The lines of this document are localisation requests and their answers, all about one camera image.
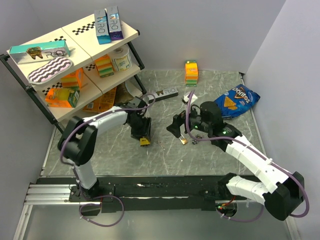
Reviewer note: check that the sponge pack on table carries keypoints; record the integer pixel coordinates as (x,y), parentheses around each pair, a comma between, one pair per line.
(191,73)

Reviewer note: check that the small brass padlock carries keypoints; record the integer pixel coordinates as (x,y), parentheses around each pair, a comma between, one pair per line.
(183,140)

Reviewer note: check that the blue Doritos chip bag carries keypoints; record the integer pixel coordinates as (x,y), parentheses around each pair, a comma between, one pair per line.
(237,101)

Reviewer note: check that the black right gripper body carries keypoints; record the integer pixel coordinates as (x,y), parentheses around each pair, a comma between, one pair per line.
(196,123)

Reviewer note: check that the left aluminium extrusion rail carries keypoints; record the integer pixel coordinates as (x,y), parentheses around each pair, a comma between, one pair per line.
(48,194)

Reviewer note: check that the yellow black padlock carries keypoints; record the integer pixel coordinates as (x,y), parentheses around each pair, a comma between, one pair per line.
(144,142)

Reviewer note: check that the blue toothpaste box standing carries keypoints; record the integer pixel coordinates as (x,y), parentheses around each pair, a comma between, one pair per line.
(101,27)

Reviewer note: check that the teal toothpaste box lying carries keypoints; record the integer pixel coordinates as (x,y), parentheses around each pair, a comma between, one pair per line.
(39,52)

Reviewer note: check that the beige black shelf rack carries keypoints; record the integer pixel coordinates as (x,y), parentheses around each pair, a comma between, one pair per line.
(80,36)

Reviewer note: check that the brown pouch bottom shelf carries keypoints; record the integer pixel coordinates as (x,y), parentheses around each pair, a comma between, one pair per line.
(122,95)

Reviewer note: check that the toilet paper roll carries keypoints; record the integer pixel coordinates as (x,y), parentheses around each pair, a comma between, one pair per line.
(121,58)

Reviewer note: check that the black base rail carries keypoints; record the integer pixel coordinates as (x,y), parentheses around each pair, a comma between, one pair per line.
(151,193)

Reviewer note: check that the purple toothpaste box standing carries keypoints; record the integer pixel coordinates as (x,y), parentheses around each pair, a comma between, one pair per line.
(114,23)

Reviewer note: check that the orange box bottom shelf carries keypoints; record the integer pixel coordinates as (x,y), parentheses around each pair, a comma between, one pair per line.
(102,103)

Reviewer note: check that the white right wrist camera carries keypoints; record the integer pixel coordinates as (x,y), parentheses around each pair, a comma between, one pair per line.
(185,98)

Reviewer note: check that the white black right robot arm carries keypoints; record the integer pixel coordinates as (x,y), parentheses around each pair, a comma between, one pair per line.
(279,190)

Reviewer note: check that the sponge pack middle shelf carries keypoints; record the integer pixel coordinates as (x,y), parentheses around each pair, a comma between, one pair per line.
(104,66)

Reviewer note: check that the orange green snack box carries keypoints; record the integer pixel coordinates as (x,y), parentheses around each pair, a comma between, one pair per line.
(63,97)

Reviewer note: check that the orange sponge pack left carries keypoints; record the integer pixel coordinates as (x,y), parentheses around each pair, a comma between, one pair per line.
(74,79)

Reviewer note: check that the silver toothpaste box on table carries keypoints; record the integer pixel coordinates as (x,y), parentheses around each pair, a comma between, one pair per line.
(163,94)

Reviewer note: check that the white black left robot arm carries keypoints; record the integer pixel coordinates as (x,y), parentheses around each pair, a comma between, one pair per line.
(78,140)

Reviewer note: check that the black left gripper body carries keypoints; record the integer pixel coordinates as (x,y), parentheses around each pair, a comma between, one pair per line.
(140,126)

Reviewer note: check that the pink grey striped sponge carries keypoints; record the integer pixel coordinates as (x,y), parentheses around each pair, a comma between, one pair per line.
(50,70)

